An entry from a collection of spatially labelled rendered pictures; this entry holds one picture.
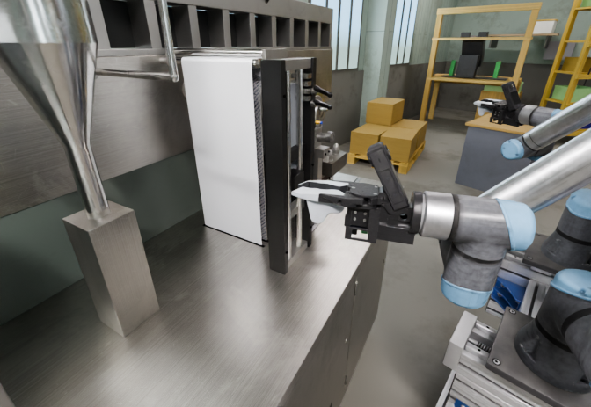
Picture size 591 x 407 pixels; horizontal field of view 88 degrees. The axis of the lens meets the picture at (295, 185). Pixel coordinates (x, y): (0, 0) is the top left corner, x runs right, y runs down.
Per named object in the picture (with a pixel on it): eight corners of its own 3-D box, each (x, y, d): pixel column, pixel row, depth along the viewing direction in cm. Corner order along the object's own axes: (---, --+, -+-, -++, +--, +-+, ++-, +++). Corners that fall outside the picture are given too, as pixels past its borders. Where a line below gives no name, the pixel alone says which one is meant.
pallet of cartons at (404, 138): (379, 139, 515) (384, 95, 484) (439, 152, 455) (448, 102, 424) (333, 159, 427) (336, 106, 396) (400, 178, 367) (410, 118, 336)
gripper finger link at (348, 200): (317, 205, 49) (374, 209, 48) (317, 196, 48) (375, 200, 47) (319, 195, 53) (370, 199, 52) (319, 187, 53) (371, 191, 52)
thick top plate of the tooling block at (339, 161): (331, 177, 125) (332, 163, 123) (253, 160, 143) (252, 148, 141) (346, 164, 138) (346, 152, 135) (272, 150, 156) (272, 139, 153)
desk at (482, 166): (548, 170, 390) (568, 114, 361) (519, 202, 310) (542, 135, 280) (490, 156, 436) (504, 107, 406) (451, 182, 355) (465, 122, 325)
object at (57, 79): (120, 352, 62) (8, 42, 37) (82, 324, 68) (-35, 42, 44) (176, 306, 73) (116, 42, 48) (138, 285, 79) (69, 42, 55)
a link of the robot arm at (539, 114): (556, 135, 108) (565, 112, 105) (524, 128, 117) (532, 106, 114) (569, 134, 111) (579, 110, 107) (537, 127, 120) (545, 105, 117)
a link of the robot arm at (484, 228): (527, 267, 45) (547, 217, 41) (445, 254, 47) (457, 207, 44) (509, 237, 51) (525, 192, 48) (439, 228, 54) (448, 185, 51)
